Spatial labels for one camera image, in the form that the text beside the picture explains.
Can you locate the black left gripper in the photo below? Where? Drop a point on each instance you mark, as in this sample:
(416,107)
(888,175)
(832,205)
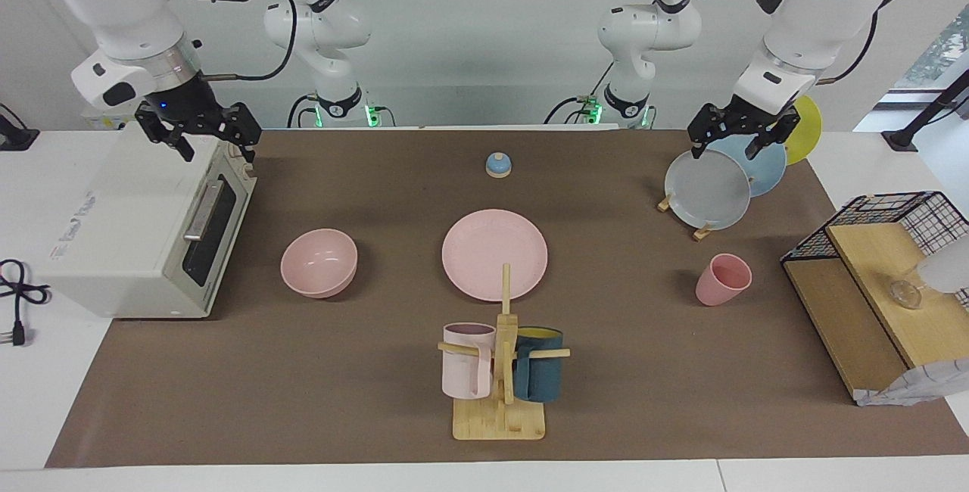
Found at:
(738,121)

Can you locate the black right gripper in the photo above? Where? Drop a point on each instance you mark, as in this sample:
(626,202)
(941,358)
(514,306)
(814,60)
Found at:
(189,106)

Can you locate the pink bowl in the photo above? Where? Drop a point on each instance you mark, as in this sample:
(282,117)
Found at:
(319,261)

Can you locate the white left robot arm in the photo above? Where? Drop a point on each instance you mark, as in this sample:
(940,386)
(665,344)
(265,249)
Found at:
(810,23)

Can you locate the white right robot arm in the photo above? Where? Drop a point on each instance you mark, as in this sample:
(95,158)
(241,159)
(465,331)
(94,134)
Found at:
(113,7)

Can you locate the light blue plate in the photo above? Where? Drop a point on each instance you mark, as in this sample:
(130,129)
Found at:
(764,170)

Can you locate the grey plate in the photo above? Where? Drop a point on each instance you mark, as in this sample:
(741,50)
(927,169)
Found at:
(708,189)

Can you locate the yellow plate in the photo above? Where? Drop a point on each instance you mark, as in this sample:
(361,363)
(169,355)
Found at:
(808,132)

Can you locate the wooden plate rack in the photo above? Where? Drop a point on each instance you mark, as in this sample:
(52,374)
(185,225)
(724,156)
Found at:
(702,233)

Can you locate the white toaster oven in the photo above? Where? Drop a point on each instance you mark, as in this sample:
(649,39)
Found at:
(129,219)

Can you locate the blue call bell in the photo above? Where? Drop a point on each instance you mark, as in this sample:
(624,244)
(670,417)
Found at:
(499,166)

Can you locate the clear glass piece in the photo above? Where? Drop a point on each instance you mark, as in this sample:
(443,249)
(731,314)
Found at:
(906,294)

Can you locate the frosted white container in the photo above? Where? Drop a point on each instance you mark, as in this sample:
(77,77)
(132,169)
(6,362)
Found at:
(946,269)

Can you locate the pink plate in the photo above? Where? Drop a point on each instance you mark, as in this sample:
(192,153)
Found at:
(484,250)

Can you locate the brown table mat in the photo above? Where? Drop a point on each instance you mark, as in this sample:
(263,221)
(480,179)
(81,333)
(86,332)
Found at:
(341,386)

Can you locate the dark teal mug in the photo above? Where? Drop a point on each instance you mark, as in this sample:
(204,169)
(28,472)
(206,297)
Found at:
(541,378)

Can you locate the patterned white bag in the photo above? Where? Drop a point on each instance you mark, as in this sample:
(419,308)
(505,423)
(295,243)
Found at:
(920,386)

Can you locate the pale pink mug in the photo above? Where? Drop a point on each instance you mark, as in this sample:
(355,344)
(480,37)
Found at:
(463,375)

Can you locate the wooden mug tree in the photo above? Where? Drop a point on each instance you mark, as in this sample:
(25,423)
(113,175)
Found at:
(500,420)

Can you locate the black clamp mount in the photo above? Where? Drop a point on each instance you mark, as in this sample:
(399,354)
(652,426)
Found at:
(14,136)
(905,138)

